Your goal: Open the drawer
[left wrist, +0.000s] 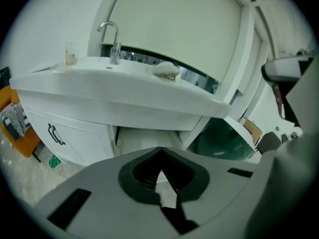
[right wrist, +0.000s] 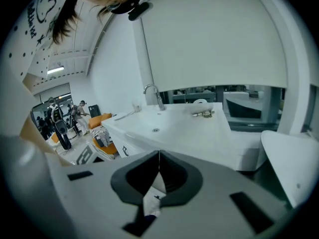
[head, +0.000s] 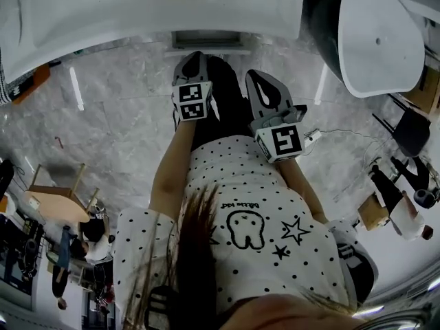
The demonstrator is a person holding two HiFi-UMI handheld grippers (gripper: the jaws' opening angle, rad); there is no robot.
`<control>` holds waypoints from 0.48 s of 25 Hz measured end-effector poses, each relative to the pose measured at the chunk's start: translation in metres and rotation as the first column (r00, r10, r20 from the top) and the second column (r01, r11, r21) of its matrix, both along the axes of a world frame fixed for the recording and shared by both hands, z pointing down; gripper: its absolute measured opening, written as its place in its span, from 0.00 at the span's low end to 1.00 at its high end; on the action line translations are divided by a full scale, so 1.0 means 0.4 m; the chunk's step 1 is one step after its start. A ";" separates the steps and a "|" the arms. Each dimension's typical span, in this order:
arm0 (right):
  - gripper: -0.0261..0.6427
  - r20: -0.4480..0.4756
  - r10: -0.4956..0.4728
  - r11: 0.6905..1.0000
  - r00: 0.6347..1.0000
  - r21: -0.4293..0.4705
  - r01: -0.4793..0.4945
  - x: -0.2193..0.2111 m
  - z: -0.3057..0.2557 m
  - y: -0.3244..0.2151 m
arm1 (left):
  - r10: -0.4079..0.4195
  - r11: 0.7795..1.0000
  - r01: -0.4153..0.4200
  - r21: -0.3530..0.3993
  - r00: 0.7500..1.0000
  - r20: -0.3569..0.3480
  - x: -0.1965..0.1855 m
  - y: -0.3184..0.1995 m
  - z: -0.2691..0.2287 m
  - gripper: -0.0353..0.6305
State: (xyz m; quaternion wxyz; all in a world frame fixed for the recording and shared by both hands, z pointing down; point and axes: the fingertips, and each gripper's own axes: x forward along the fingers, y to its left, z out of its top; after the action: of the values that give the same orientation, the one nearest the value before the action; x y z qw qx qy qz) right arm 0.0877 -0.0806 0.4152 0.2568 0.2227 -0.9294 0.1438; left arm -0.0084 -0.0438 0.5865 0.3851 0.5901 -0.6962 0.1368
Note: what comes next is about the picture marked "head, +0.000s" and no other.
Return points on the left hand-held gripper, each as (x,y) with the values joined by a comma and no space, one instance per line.
(190,98)

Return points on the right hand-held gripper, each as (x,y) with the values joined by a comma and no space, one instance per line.
(285,143)

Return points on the person's right forearm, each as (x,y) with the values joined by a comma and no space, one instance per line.
(295,181)

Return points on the person's left forearm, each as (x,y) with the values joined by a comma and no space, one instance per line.
(172,170)

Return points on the black trousers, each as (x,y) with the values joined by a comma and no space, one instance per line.
(227,105)

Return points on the white power strip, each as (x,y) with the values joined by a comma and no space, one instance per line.
(313,135)

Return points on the person in white dotted shirt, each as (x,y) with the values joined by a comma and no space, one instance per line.
(240,170)

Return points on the white vanity cabinet with sink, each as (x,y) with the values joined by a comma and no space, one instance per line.
(137,9)

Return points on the green plastic object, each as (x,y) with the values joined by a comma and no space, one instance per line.
(79,51)

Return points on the white bathtub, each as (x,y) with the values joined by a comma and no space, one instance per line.
(378,12)

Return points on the black chair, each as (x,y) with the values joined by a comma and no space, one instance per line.
(412,132)

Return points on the small red object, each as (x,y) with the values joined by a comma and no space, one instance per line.
(59,141)

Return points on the orange sofa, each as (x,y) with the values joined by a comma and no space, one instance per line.
(38,79)

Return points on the small cardboard box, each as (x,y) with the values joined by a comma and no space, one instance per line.
(373,211)

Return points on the large cardboard box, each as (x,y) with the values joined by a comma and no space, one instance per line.
(429,88)

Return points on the wooden stool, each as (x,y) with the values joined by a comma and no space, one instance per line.
(58,203)

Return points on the person's face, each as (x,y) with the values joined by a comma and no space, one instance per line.
(285,316)

